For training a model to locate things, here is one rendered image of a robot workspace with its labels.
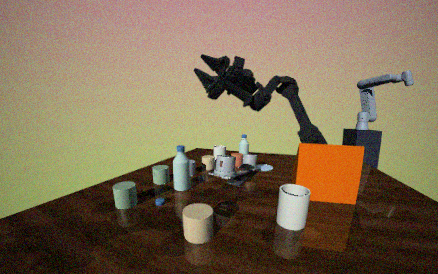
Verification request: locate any beige cylinder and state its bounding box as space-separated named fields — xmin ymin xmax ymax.
xmin=182 ymin=203 xmax=213 ymax=244
xmin=202 ymin=155 xmax=215 ymax=170

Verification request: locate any white bottle with blue cap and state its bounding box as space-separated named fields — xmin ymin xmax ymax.
xmin=239 ymin=134 xmax=249 ymax=154
xmin=173 ymin=146 xmax=191 ymax=191

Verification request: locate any pale green cylinder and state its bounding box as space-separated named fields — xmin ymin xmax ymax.
xmin=153 ymin=165 xmax=170 ymax=185
xmin=113 ymin=181 xmax=138 ymax=209

